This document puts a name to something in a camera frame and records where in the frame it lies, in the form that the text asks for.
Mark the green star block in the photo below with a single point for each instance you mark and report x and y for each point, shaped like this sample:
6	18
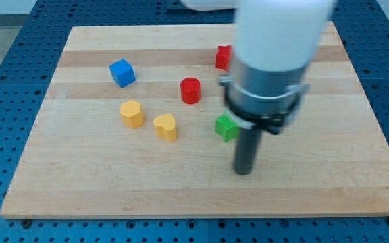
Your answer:
226	128

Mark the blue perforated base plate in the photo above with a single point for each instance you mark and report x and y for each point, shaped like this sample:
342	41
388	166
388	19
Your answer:
27	69

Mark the red star block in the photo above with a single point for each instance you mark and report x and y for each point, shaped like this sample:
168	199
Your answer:
223	57

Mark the blue cube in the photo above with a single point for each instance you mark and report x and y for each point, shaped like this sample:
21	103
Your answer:
122	73

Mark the red cylinder block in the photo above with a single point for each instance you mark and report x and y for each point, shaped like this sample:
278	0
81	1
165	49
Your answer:
190	89

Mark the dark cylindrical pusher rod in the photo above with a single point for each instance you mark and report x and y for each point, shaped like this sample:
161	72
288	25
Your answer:
246	150

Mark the yellow heart block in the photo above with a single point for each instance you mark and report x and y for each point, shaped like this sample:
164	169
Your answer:
165	127

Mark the yellow hexagon block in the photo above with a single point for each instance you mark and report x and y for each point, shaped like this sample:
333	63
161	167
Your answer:
132	114

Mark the wooden board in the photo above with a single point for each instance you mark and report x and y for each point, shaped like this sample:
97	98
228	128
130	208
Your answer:
81	162

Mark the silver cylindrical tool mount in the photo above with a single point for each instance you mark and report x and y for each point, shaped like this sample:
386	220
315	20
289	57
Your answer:
262	100

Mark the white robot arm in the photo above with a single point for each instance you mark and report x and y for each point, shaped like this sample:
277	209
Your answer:
274	42

